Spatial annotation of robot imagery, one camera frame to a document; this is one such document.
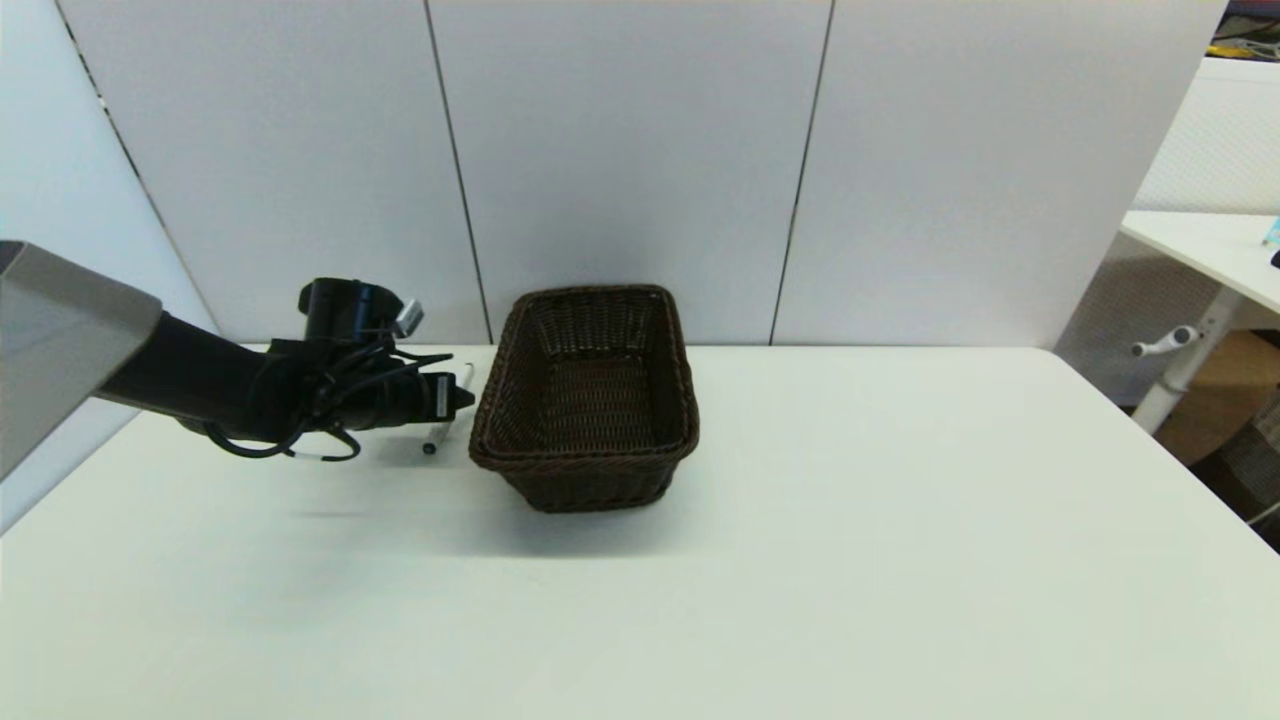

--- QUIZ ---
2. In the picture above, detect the white marker with black caps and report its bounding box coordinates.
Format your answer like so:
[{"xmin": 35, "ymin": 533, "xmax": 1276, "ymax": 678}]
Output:
[{"xmin": 423, "ymin": 362, "xmax": 475, "ymax": 457}]

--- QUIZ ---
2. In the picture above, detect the dark brown wicker basket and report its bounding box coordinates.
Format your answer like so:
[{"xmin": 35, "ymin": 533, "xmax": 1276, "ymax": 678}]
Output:
[{"xmin": 468, "ymin": 285, "xmax": 701, "ymax": 515}]

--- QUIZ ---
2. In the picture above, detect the white desk leg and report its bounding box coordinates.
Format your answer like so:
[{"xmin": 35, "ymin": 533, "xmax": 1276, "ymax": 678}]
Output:
[{"xmin": 1130, "ymin": 288, "xmax": 1247, "ymax": 437}]

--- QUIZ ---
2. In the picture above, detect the brown cardboard box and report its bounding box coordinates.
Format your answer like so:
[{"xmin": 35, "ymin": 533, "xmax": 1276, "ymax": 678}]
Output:
[{"xmin": 1154, "ymin": 329, "xmax": 1280, "ymax": 467}]

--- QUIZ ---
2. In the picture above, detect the white side desk top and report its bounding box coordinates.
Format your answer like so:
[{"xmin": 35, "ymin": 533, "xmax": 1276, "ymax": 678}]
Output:
[{"xmin": 1119, "ymin": 209, "xmax": 1280, "ymax": 317}]

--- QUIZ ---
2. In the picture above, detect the white perforated partition panel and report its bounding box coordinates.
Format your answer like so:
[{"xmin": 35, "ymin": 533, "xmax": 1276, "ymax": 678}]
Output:
[{"xmin": 1053, "ymin": 58, "xmax": 1280, "ymax": 408}]

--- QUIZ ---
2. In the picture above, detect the grey mesh crate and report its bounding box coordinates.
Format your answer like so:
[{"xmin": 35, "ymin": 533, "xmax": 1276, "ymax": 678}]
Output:
[{"xmin": 1198, "ymin": 420, "xmax": 1280, "ymax": 553}]

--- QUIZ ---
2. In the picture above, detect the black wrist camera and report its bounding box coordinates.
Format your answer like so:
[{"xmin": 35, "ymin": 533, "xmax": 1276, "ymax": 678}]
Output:
[{"xmin": 297, "ymin": 277, "xmax": 427, "ymax": 347}]

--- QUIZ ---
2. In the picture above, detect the black looping arm cable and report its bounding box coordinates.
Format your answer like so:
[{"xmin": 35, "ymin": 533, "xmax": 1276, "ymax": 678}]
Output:
[{"xmin": 203, "ymin": 344, "xmax": 456, "ymax": 464}]

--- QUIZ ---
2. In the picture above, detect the white desk crank handle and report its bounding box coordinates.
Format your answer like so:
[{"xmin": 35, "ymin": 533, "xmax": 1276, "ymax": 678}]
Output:
[{"xmin": 1131, "ymin": 324, "xmax": 1199, "ymax": 360}]

